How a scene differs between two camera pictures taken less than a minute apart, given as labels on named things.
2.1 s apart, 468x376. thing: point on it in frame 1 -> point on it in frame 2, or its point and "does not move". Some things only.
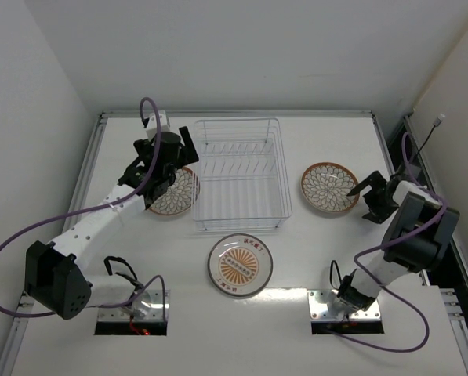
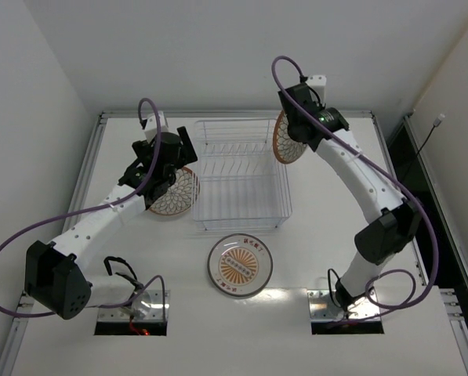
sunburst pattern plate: x=240 y=265 does not move
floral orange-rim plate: x=325 y=186 -> x=287 y=150
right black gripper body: x=375 y=192 -> x=300 y=131
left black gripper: x=177 y=153 does not move
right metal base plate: x=319 y=310 does not move
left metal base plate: x=146 y=305 does not move
